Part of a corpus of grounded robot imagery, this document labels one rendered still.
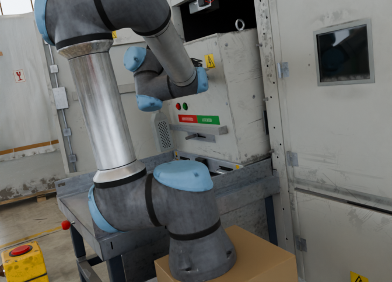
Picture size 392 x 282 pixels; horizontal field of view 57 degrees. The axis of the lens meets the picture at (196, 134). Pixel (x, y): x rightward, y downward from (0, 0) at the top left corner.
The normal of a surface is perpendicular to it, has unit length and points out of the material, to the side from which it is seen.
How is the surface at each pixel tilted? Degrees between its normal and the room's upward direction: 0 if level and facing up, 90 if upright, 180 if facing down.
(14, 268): 90
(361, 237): 90
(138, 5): 114
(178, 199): 90
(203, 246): 72
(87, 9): 106
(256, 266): 4
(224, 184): 90
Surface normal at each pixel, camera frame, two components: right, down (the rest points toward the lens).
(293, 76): -0.84, 0.21
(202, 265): -0.04, -0.13
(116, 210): -0.15, 0.20
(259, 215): 0.52, 0.07
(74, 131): 0.24, 0.12
